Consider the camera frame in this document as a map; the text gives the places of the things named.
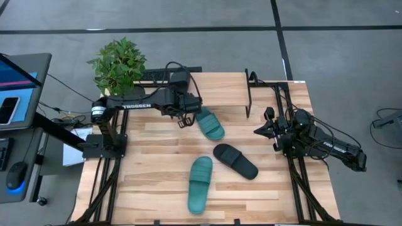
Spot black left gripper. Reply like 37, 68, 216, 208
175, 92, 203, 129

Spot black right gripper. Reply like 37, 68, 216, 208
253, 117, 291, 151

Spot green rubber slide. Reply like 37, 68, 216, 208
195, 106, 226, 141
187, 156, 214, 215

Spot black slotted panel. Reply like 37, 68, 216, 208
140, 66, 203, 82

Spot green potted plant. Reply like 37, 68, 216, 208
87, 36, 148, 97

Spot white paper sheet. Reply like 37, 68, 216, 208
62, 126, 94, 167

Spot grey stand foot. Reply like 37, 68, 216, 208
372, 109, 402, 129

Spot black desk support bar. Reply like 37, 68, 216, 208
31, 111, 86, 152

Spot grey desk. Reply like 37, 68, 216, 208
0, 127, 45, 204

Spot black smartphone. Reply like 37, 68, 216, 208
0, 96, 21, 125

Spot black mouse with blue light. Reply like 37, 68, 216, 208
5, 161, 28, 191

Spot black keyboard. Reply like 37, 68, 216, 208
0, 137, 14, 172

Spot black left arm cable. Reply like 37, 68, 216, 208
134, 61, 204, 103

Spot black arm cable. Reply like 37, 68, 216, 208
249, 71, 362, 161
134, 61, 204, 103

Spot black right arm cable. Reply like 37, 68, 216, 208
249, 71, 362, 161

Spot black floor cable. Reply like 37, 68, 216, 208
37, 72, 99, 124

